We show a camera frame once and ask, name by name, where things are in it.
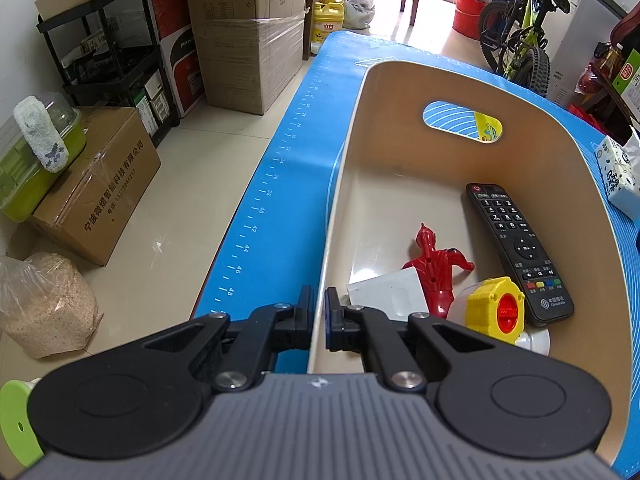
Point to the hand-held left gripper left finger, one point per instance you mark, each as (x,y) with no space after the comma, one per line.
(309,321)

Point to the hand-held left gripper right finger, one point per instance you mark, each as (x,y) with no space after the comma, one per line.
(331,321)

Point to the white packet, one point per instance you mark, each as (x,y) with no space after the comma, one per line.
(390,295)

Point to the beige plastic bin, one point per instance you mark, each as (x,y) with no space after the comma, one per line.
(400,200)

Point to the black remote control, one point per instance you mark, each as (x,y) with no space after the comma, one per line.
(520,245)

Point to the white round plastic object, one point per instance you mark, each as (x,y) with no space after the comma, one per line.
(535,342)

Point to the red toy figure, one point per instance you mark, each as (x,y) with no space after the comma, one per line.
(435,265)

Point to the blue silicone mat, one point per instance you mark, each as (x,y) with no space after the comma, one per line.
(290,185)

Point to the brown printed cardboard box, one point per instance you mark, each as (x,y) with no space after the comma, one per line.
(105,185)

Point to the yellow printed card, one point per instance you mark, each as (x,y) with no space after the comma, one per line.
(486,127)

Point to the clear bag of grain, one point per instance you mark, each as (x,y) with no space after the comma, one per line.
(45,310)

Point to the large wrapped cardboard box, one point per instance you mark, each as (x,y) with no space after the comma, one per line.
(235,50)

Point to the white red appliance box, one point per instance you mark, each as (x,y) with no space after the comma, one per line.
(182,70)

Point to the black shelf rack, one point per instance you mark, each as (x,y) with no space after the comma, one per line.
(117,76)

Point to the green and white stool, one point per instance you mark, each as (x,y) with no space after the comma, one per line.
(15,425)

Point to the white plastic bag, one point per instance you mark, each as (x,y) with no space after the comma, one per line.
(359,7)

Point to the green plastic container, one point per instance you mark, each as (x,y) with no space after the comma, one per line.
(20,180)

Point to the white printed tissue pack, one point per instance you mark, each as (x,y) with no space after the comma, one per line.
(617,175)

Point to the green bicycle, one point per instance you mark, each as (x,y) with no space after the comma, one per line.
(537,72)

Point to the white fluffy duster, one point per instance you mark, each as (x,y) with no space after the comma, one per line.
(40,132)

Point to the red bucket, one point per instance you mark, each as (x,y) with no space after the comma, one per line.
(467,20)

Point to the dark wooden table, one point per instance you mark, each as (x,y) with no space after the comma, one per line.
(600,95)

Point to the white chest freezer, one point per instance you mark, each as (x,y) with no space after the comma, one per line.
(582,30)

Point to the green printed carton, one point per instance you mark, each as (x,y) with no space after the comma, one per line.
(631,80)

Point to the maroon bag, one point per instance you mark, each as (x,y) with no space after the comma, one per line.
(631,30)

